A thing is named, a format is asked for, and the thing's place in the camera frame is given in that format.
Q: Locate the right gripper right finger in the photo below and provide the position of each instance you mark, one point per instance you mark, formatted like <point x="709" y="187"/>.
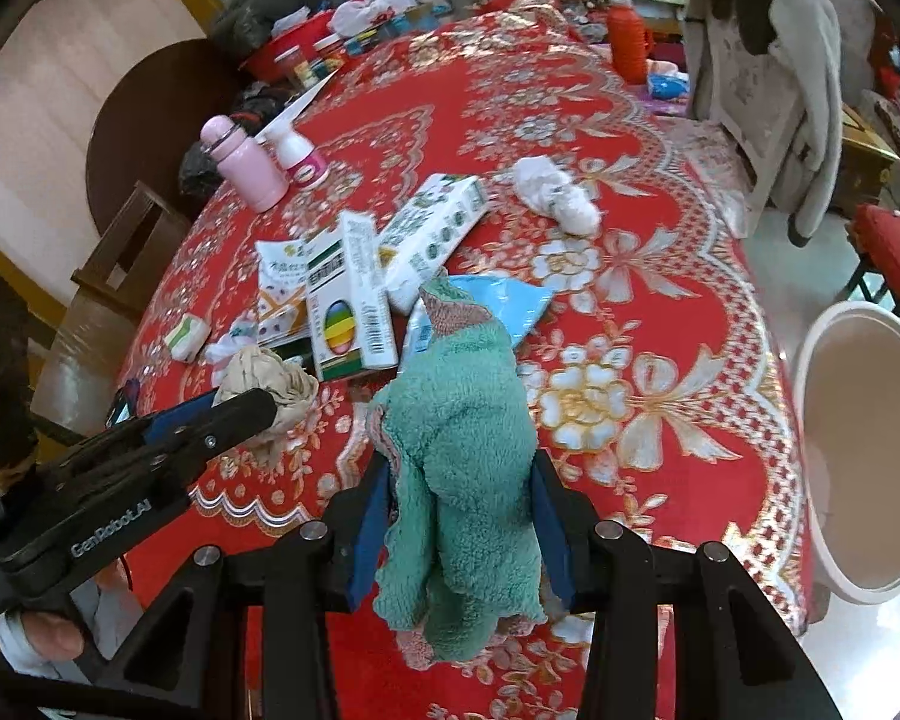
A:
<point x="564" y="520"/>

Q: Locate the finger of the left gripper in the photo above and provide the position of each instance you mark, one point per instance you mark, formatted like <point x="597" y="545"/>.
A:
<point x="200" y="427"/>

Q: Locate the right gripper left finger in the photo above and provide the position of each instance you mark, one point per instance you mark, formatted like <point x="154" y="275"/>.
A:
<point x="357" y="519"/>

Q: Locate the green white tissue pack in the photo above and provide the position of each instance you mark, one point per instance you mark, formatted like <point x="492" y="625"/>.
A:
<point x="186" y="339"/>

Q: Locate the beige paper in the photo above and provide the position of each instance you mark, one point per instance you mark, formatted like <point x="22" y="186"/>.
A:
<point x="291" y="387"/>

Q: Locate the green fuzzy cloth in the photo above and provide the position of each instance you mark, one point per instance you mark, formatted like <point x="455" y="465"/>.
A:
<point x="462" y="565"/>

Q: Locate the white orange snack bag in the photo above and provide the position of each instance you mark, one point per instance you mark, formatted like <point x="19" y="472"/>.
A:
<point x="281" y="304"/>

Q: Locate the beige round trash bin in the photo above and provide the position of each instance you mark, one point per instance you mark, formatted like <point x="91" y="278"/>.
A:
<point x="846" y="393"/>

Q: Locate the operator left hand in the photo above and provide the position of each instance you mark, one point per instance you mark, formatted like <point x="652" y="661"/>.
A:
<point x="35" y="642"/>

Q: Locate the black smartphone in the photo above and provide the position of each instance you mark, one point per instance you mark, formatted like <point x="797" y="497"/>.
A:
<point x="124" y="403"/>

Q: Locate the brown wooden chair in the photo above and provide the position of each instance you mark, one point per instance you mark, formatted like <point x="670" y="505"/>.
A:
<point x="77" y="382"/>

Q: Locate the green rainbow medicine box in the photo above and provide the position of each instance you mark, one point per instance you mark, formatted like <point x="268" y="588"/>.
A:
<point x="347" y="308"/>

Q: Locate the blue plastic wrapper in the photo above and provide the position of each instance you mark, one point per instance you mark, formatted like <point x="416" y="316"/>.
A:
<point x="519" y="306"/>

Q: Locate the pink thermos bottle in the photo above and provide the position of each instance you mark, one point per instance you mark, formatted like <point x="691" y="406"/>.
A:
<point x="242" y="161"/>

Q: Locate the red floral tablecloth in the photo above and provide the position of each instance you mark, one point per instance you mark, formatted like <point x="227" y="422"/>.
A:
<point x="648" y="367"/>

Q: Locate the white supplement bottle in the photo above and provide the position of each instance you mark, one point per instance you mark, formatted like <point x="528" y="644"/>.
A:
<point x="300" y="158"/>

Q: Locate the white green long box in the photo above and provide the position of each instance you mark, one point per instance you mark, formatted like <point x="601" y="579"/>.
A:
<point x="427" y="229"/>

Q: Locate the red plastic basin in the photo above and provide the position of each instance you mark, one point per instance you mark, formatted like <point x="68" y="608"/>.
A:
<point x="262" y="63"/>

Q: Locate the red cushioned wooden stool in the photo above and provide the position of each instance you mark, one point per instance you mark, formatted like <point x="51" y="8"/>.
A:
<point x="874" y="234"/>

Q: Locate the red thermos jug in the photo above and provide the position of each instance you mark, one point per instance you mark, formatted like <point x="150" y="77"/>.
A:
<point x="630" y="42"/>

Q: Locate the grey fleece jacket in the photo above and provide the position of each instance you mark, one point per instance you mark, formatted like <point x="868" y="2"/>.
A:
<point x="769" y="72"/>

